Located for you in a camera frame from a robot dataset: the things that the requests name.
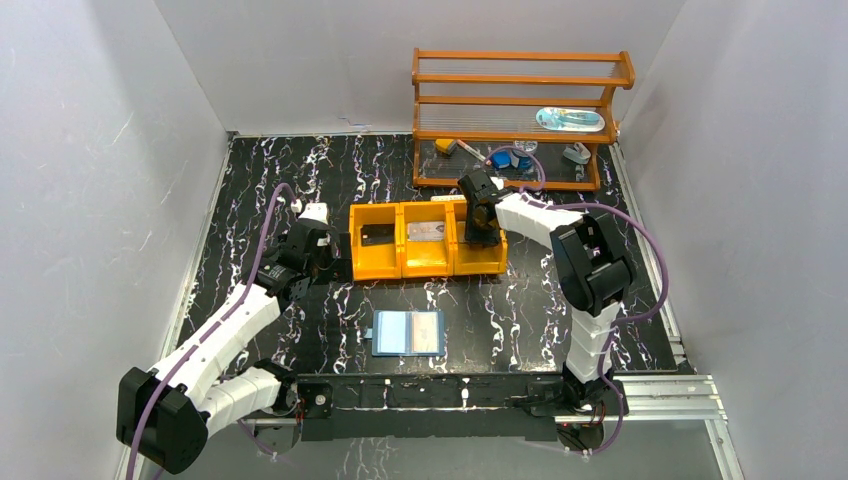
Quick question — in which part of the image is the yellow three-compartment bin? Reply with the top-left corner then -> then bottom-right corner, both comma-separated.
349,201 -> 508,282

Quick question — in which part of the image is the blue card holder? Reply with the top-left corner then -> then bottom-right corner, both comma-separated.
365,310 -> 446,357

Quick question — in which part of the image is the orange wooden shelf rack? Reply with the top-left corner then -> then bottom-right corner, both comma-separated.
411,49 -> 636,192

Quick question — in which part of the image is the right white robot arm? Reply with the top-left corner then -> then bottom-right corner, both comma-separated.
458,170 -> 635,414

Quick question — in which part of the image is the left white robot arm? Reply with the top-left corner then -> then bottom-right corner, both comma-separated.
116,203 -> 352,479

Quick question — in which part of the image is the black credit card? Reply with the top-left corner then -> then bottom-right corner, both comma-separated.
360,224 -> 395,247

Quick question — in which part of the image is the silver credit card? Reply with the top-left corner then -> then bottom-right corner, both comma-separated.
407,221 -> 446,242

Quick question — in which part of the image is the white rectangular box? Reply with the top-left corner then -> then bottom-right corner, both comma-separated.
430,195 -> 465,202

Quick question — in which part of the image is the blue small box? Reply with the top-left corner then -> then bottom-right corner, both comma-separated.
490,150 -> 512,170

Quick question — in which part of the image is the white marker pen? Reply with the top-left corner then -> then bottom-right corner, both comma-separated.
456,139 -> 487,163

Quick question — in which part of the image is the yellow sponge block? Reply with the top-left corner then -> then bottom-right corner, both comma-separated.
434,139 -> 457,157

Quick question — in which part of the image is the grey tape dispenser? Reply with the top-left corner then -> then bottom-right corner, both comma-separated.
563,142 -> 592,165

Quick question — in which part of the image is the blue blister pack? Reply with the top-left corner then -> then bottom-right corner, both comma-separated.
535,107 -> 606,133

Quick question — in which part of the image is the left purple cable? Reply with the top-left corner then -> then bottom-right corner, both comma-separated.
125,183 -> 303,480

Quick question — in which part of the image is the purple cable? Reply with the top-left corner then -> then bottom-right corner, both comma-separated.
125,183 -> 303,480
483,145 -> 670,458

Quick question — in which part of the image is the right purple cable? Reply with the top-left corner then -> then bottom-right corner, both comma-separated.
483,145 -> 670,458

